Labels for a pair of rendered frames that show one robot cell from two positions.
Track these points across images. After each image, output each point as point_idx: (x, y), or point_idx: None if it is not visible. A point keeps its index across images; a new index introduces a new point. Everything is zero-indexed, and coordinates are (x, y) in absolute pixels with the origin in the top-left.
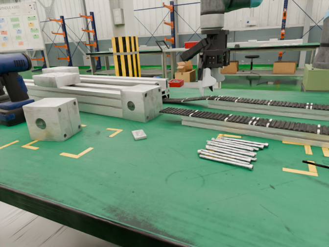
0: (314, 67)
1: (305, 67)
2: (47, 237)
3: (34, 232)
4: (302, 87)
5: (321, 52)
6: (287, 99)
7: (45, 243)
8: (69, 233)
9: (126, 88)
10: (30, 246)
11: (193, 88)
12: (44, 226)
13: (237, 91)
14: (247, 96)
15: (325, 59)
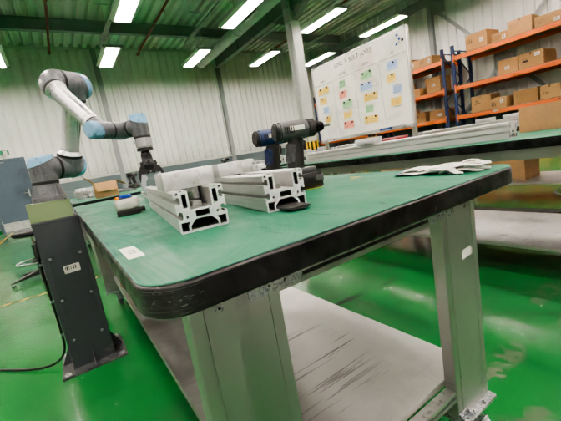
0: (56, 200)
1: (41, 205)
2: (310, 330)
3: (325, 338)
4: (56, 220)
5: (54, 187)
6: (114, 207)
7: (313, 326)
8: (288, 330)
9: None
10: (328, 327)
11: (88, 220)
12: (314, 342)
13: (93, 215)
14: (112, 210)
15: (62, 191)
